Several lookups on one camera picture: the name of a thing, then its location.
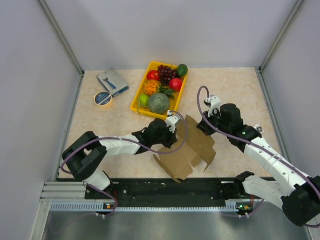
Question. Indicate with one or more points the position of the masking tape roll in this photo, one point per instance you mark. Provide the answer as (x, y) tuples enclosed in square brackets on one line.
[(103, 100)]

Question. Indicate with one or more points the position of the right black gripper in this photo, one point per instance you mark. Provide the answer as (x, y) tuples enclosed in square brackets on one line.
[(205, 129)]

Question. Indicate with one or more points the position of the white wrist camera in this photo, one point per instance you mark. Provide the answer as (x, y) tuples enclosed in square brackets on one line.
[(214, 103), (171, 121)]

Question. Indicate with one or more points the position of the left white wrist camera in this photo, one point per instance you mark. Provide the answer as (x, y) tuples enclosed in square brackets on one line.
[(171, 121)]

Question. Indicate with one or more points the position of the yellow plastic tray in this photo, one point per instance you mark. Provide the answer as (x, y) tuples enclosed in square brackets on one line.
[(144, 111)]

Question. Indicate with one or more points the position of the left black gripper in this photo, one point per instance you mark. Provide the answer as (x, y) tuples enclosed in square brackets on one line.
[(172, 139)]

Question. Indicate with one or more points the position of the green avocado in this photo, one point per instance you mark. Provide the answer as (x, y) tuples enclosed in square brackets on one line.
[(182, 70)]

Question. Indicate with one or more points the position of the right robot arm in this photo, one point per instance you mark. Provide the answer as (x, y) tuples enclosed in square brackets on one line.
[(293, 191)]

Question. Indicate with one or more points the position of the orange pineapple fruit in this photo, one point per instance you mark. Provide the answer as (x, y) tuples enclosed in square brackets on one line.
[(152, 87)]

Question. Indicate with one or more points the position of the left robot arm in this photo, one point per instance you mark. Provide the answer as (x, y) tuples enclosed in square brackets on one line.
[(85, 155)]

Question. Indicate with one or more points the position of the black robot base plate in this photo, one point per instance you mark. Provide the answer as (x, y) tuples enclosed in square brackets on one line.
[(166, 193)]

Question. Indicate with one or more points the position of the grey slotted cable duct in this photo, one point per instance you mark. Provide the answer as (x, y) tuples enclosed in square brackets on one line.
[(106, 206)]

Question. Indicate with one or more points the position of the razor package box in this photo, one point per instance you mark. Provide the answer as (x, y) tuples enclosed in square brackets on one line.
[(113, 82)]

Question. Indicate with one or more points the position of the red pomegranate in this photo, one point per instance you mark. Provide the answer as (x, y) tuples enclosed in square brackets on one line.
[(176, 84)]

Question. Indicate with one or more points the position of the brown cardboard paper box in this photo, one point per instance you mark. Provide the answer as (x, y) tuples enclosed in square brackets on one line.
[(191, 148)]

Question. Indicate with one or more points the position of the red apple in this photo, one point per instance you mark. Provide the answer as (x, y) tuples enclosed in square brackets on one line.
[(153, 75)]

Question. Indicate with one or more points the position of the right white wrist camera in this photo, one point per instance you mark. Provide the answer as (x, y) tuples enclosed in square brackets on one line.
[(214, 103)]

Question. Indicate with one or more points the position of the dark red grape bunch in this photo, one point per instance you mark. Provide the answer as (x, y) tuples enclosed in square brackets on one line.
[(165, 74)]

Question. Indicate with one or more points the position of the small white tag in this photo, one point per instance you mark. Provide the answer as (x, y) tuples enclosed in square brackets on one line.
[(258, 128)]

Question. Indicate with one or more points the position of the green cantaloupe melon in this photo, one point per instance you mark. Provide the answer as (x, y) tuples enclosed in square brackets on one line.
[(159, 103)]

